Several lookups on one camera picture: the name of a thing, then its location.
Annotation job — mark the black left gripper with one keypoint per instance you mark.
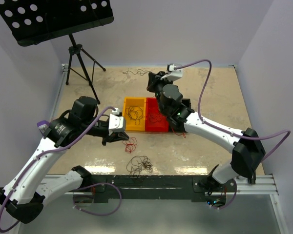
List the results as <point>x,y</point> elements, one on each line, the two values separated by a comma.
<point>119,136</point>

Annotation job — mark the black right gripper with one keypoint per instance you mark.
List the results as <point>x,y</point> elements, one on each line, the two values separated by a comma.
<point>155,80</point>

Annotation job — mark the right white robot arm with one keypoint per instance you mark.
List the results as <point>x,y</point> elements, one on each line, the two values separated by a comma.
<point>246,150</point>

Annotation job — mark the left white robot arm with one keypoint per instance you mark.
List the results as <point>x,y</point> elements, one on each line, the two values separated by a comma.
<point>24,197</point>

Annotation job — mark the yellow plastic bin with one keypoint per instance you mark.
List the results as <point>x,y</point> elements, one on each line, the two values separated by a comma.
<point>134,111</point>

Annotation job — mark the red plastic bin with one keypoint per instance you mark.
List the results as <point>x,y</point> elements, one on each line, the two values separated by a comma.
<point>155,121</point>

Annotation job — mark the black plastic bin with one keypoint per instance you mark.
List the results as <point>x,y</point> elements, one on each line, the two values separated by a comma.
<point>172,129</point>

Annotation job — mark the purple plastic holder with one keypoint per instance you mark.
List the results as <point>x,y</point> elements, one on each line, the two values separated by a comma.
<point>42,126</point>

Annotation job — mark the black perforated music stand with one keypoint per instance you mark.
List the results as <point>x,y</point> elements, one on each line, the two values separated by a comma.
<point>32,22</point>

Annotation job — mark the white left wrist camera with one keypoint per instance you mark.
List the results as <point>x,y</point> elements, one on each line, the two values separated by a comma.
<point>117,123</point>

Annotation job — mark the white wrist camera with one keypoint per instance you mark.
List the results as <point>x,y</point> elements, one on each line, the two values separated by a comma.
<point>174,72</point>
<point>117,123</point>

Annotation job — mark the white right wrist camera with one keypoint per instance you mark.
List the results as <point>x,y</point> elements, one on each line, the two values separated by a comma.
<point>174,72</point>

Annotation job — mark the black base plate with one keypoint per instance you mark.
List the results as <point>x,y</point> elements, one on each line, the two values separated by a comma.
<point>152,187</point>

